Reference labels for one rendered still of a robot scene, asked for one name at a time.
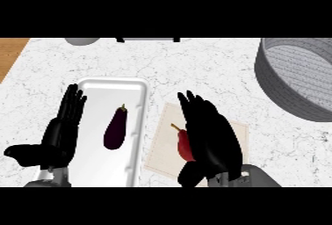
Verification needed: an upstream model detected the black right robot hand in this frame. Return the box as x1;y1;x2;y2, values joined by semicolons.
178;90;244;188

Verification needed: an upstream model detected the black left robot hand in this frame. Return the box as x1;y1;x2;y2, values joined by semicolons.
4;83;89;171

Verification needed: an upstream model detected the red pear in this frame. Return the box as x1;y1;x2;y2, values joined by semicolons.
170;123;198;163

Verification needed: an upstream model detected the beige placemat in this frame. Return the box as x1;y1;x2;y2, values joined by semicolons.
144;101;252;187

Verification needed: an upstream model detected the grey appliance with black feet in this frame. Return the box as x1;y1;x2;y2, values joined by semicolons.
114;38;182;44

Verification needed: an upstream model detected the grey round basket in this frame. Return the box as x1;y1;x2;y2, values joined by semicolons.
253;38;332;123

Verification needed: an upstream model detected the dark purple eggplant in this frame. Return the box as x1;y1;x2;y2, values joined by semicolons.
103;103;131;150

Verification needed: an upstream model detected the white rectangular tray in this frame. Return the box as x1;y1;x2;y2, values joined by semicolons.
64;76;151;188

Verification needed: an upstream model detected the grey round bowl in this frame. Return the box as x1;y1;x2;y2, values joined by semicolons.
64;38;103;47

